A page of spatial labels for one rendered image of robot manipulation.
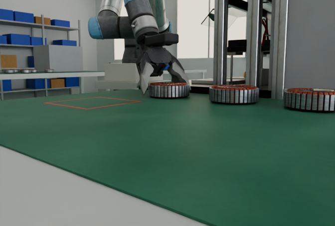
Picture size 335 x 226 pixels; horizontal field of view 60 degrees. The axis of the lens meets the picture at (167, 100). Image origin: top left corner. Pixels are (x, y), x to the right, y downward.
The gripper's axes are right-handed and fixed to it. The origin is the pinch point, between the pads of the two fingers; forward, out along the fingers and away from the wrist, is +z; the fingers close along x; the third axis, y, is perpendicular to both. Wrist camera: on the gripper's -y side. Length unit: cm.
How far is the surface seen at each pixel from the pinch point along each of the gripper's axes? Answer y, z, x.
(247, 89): -20.2, 10.0, -5.2
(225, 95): -17.1, 9.7, -1.4
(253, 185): -44, 28, 27
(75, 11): 581, -530, -191
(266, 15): -5, -27, -51
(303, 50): -25.6, 3.3, -22.8
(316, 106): -30.8, 19.0, -8.1
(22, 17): 508, -436, -44
